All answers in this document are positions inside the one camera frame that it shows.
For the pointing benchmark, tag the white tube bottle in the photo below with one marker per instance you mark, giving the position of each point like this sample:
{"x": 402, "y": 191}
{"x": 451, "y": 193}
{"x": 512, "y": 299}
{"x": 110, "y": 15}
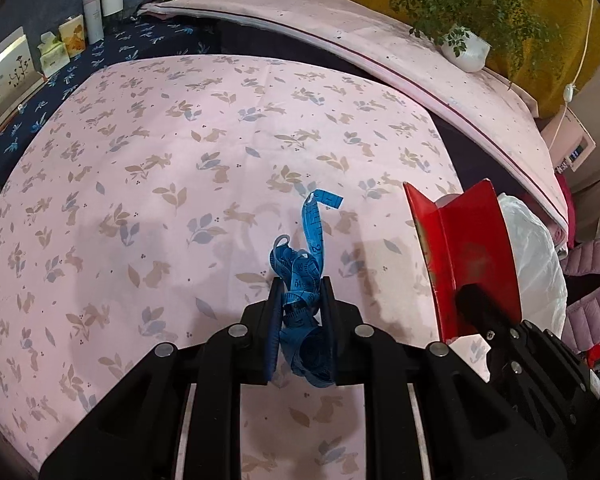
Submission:
{"x": 93, "y": 20}

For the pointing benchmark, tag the purple down jacket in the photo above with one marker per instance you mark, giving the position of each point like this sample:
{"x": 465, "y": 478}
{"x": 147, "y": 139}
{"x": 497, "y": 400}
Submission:
{"x": 595, "y": 310}

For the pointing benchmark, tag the red cardboard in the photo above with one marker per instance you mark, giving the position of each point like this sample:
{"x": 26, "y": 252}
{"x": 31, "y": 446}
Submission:
{"x": 470, "y": 240}

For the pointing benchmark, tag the white printed card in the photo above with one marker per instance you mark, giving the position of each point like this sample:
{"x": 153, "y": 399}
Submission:
{"x": 7, "y": 80}

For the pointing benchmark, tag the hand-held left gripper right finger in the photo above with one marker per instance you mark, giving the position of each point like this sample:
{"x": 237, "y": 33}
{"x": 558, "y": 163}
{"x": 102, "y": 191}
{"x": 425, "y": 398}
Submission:
{"x": 327, "y": 305}

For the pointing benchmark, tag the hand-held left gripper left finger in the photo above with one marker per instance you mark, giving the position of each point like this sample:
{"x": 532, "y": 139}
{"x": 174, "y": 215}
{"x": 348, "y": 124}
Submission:
{"x": 275, "y": 310}

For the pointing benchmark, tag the pink appliance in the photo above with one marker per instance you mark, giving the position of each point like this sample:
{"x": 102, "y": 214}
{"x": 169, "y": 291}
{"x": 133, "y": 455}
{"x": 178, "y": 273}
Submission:
{"x": 575, "y": 140}

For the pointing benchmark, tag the pink speckled cloth red piping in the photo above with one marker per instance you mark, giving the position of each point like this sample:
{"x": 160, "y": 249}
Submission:
{"x": 330, "y": 20}

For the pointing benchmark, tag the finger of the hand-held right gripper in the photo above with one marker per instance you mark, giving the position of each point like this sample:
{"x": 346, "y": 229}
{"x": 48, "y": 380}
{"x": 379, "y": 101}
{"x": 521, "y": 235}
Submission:
{"x": 485, "y": 310}

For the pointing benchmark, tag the navy floral cloth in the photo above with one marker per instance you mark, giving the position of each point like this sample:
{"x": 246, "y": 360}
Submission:
{"x": 130, "y": 42}

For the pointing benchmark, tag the blue measuring tape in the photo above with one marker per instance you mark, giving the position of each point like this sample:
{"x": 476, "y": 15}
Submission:
{"x": 312, "y": 240}

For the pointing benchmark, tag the white plastic bin liner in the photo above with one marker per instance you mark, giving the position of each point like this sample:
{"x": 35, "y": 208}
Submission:
{"x": 530, "y": 250}

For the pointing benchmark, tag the potted green plant white pot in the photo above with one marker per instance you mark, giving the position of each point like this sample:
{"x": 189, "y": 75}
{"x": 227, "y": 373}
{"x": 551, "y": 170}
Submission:
{"x": 472, "y": 52}

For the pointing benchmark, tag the pink rabbit print sheet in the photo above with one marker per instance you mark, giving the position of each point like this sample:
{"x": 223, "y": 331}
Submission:
{"x": 130, "y": 210}

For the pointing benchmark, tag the orange floral tin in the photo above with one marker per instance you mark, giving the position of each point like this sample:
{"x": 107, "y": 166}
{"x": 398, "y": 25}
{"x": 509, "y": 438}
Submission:
{"x": 74, "y": 37}

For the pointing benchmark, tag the green tissue pack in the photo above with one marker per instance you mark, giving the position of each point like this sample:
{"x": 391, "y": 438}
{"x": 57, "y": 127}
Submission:
{"x": 52, "y": 57}

